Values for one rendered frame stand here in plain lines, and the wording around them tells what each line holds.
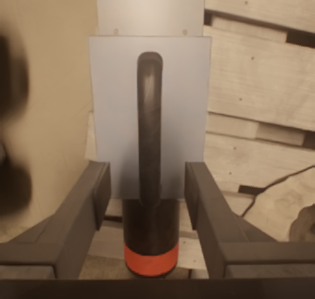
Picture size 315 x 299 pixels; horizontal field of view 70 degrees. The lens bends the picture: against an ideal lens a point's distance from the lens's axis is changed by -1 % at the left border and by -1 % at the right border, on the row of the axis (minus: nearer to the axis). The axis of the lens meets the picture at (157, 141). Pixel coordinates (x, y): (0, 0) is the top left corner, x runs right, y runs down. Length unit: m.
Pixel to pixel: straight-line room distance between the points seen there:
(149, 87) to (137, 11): 0.14
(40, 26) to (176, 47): 0.42
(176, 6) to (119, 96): 0.14
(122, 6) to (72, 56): 0.29
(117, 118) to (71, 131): 0.35
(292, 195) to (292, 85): 0.22
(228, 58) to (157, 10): 0.18
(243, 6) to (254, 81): 0.13
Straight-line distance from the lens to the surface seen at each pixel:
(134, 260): 0.42
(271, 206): 0.55
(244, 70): 0.47
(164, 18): 0.33
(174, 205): 0.37
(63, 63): 0.61
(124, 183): 0.31
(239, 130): 0.51
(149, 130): 0.23
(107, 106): 0.28
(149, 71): 0.22
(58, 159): 0.66
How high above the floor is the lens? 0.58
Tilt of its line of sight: 73 degrees down
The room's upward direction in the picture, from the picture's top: 177 degrees clockwise
